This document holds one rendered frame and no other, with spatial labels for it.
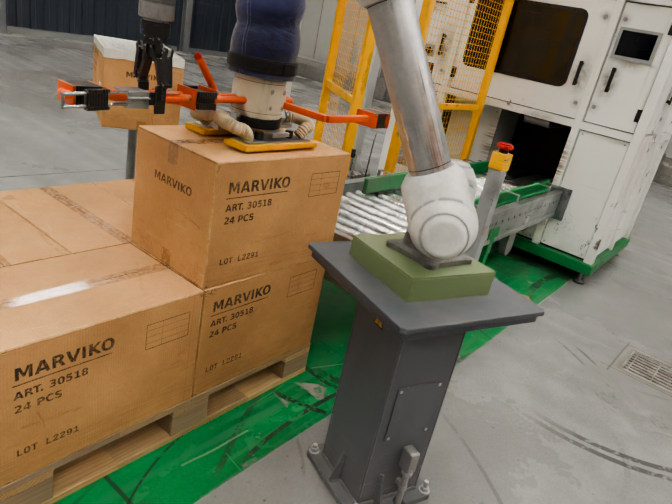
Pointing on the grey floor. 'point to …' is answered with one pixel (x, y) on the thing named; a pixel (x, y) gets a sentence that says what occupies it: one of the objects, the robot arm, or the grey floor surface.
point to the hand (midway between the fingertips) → (151, 99)
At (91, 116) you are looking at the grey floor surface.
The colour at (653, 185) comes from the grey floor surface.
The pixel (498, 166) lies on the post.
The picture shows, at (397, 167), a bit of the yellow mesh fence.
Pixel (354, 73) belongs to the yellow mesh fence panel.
